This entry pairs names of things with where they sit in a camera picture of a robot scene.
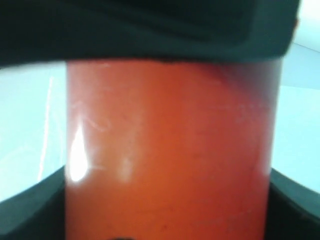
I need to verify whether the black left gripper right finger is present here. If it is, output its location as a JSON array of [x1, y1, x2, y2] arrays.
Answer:
[[0, 167, 320, 240]]

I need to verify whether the red sauce squeeze bottle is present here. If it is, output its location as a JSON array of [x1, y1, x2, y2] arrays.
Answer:
[[65, 60, 282, 240]]

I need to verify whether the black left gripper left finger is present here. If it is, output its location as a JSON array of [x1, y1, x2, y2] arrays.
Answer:
[[0, 0, 300, 67]]

